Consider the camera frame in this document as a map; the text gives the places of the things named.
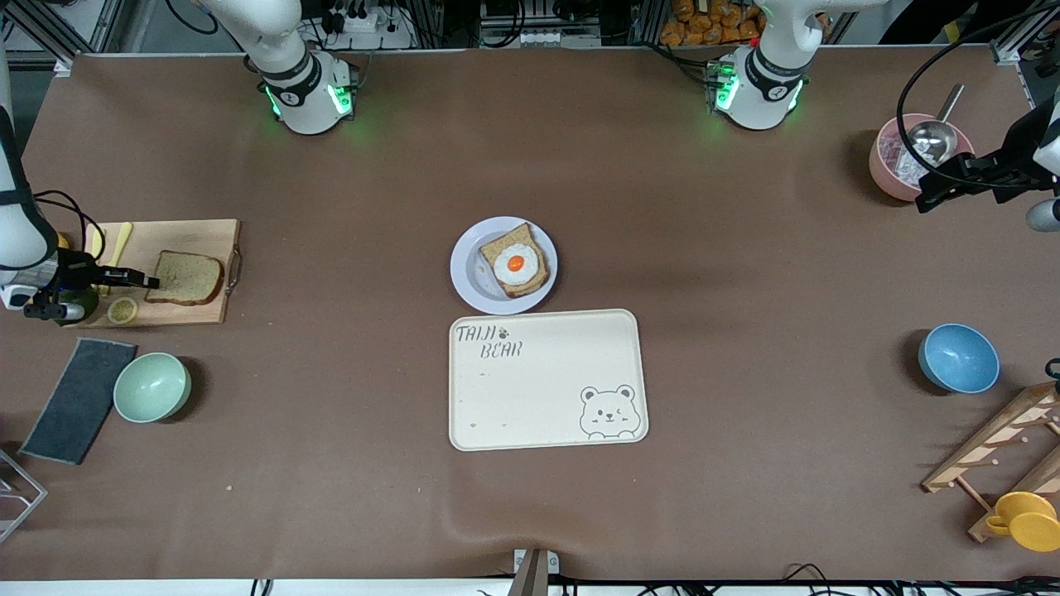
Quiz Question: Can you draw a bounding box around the brown toast bread slice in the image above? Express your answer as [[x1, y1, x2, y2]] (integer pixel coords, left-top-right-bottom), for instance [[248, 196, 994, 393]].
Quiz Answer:
[[478, 222, 552, 300], [144, 250, 225, 307]]

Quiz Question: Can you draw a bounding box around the pale lavender round plate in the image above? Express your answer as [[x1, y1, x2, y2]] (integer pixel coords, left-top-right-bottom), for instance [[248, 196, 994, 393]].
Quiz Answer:
[[450, 216, 559, 316]]

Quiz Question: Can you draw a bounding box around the dark green lime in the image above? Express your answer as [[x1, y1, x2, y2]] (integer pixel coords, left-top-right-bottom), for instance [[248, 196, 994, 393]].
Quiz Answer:
[[51, 286, 101, 327]]

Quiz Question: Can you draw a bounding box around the yellow plastic knife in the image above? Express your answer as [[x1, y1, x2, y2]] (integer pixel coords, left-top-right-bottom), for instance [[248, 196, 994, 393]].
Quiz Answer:
[[99, 222, 133, 297]]

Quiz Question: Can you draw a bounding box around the metal scoop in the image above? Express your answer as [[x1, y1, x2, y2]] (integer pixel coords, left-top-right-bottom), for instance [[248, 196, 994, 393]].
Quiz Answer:
[[903, 84, 966, 166]]

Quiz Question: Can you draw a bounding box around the clear ice cube pile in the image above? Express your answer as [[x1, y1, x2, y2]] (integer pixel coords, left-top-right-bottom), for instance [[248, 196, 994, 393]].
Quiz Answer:
[[878, 132, 953, 191]]

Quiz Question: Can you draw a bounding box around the wooden cutting board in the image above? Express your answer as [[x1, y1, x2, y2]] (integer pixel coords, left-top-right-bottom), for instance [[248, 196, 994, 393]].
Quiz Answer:
[[75, 219, 245, 329]]

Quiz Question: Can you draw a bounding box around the pink bowl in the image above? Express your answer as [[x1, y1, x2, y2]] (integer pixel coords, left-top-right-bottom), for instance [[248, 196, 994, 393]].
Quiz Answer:
[[868, 113, 977, 203]]

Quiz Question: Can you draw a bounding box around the mint green bowl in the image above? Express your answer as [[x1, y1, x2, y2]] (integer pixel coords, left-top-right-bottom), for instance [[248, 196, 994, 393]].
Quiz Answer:
[[113, 352, 193, 425]]

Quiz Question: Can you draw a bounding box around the dark grey cloth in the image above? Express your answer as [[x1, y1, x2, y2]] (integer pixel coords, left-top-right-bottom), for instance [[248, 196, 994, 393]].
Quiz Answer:
[[18, 337, 138, 466]]

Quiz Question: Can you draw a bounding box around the blue bowl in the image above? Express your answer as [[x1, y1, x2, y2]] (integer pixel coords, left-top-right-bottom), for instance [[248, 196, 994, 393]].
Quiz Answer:
[[917, 323, 1001, 395]]

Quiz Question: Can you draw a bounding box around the wooden peg rack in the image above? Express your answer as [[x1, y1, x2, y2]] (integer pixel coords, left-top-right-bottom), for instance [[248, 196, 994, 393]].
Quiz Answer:
[[921, 381, 1060, 545]]

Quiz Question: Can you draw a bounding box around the orange bread rolls pile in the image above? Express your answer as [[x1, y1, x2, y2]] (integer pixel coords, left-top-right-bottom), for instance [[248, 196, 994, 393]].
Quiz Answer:
[[660, 0, 764, 46]]

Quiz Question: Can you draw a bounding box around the yellow cup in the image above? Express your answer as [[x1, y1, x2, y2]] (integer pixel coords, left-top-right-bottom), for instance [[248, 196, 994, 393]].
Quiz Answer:
[[985, 491, 1060, 553]]

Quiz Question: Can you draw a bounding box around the white power strip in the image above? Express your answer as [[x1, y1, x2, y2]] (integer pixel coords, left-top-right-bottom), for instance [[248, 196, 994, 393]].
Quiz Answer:
[[319, 4, 415, 50]]

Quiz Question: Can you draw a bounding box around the fried egg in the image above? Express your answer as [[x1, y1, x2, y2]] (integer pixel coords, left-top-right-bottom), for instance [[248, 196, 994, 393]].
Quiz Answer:
[[493, 243, 543, 287]]

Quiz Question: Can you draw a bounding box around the cream bear print tray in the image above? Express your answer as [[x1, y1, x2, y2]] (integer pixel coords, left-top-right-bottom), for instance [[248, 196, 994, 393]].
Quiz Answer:
[[448, 309, 650, 452]]

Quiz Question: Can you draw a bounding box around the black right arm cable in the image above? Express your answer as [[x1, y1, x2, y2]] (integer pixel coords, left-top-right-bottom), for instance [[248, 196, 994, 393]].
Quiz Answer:
[[33, 189, 107, 274]]

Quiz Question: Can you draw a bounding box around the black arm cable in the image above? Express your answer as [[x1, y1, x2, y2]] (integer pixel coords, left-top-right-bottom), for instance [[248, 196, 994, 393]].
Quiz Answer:
[[895, 8, 1060, 195], [33, 189, 107, 274]]

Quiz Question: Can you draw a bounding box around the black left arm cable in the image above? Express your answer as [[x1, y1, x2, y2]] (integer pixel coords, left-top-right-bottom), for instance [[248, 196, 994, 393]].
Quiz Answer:
[[895, 8, 1060, 195]]

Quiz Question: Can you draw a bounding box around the aluminium frame profile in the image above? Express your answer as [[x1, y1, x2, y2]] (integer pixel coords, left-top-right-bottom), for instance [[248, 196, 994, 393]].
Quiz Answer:
[[990, 0, 1060, 67], [0, 0, 125, 79]]

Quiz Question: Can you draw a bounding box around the metal wire rack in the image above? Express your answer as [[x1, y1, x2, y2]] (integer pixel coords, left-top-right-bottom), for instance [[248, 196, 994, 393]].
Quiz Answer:
[[0, 447, 49, 545]]

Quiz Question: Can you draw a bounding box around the white network switch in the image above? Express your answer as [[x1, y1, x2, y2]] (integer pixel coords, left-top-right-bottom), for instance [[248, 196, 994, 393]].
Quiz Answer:
[[480, 25, 601, 48]]

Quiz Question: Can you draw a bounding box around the grey camera pole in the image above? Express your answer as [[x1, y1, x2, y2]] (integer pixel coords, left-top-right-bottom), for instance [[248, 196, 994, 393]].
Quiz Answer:
[[507, 548, 561, 596]]

